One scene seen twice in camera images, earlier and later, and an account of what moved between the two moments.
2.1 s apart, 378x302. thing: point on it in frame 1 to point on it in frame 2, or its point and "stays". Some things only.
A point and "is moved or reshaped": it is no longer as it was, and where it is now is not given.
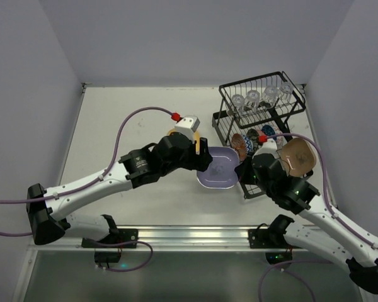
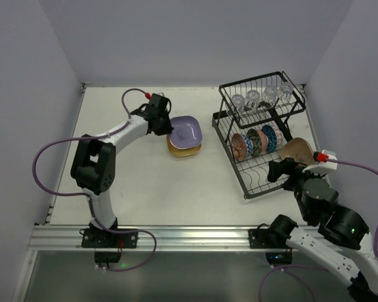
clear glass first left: x=237 y=100 stays
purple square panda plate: x=221 y=173 is moved or reshaped
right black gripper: x=245 y=171 to x=283 y=170
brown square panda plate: x=300 y=155 stays
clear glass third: x=269 y=97 stays
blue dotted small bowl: x=268 y=129 stays
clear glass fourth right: x=286 y=90 stays
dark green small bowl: x=253 y=135 stays
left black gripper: x=200 y=157 to x=163 y=124
